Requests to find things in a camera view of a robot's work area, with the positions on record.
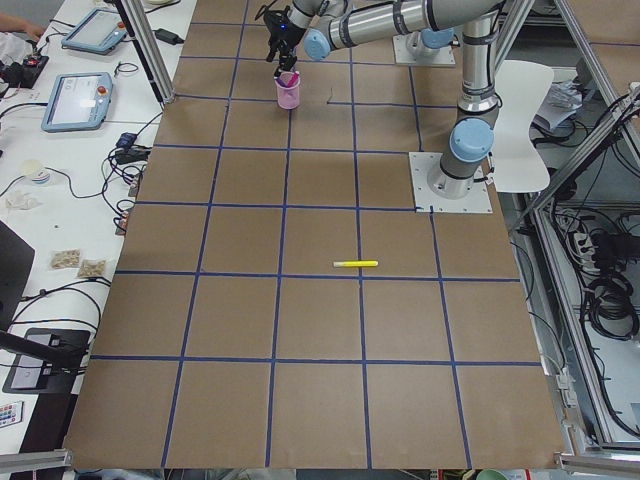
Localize pink pen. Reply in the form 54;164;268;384
287;72;300;88

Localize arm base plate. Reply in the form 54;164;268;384
409;152;493;214
393;32;456;68

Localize yellow pen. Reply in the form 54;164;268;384
333;260;379;268

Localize white chair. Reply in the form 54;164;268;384
492;60;554;193

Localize black power adapter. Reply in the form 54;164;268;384
154;28;184;45

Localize far teach pendant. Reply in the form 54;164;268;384
61;8;127;55

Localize remote control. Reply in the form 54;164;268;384
0;401;24;428

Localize black monitor stand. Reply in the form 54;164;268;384
1;328;90;394

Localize pink mesh cup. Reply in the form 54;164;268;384
274;72;301;110

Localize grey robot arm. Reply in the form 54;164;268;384
256;0;503;199
407;28;455;55

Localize white tape roll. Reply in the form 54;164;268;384
21;159;51;185

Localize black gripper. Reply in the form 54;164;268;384
259;1;313;78

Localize aluminium frame post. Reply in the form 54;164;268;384
115;0;175;105

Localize teach pendant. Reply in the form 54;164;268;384
61;8;127;55
41;72;113;133

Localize near teach pendant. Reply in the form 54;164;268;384
41;72;113;133

